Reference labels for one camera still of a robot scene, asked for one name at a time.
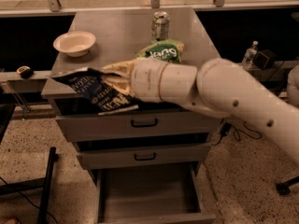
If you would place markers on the black stand leg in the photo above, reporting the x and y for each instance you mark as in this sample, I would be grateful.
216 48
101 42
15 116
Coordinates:
284 187

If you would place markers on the grey drawer cabinet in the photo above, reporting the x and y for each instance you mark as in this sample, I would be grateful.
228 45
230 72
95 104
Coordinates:
120 34

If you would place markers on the white bowl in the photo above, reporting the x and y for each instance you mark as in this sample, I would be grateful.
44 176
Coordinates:
75 43

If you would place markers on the green coconut chip bag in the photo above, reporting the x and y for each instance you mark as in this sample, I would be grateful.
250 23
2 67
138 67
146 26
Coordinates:
167 50

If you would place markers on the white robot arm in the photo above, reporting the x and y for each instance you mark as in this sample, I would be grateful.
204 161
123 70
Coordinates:
217 88

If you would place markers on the grey middle drawer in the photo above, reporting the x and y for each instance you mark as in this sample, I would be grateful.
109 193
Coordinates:
139 156

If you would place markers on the blue chip bag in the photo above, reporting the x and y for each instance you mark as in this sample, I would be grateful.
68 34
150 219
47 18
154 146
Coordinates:
89 84

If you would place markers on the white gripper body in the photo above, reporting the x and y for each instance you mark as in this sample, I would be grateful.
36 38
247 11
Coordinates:
146 79

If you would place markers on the silver soda can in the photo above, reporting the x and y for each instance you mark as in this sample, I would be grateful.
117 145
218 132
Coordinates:
160 26

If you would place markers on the clear water bottle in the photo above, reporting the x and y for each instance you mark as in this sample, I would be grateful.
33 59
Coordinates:
249 56

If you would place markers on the grey top drawer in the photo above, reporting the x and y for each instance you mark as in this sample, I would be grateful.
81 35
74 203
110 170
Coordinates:
92 127

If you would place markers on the grey open bottom drawer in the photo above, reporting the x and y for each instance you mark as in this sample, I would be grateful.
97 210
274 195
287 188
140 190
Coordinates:
156 194

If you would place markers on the black chair frame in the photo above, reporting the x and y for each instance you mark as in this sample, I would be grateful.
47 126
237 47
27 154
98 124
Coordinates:
44 183

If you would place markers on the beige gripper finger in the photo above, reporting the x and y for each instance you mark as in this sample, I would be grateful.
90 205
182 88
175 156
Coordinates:
123 85
122 69

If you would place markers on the black tape measure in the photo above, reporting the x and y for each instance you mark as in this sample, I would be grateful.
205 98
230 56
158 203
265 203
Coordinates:
25 71

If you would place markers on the small black box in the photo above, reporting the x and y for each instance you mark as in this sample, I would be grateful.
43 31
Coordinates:
265 59

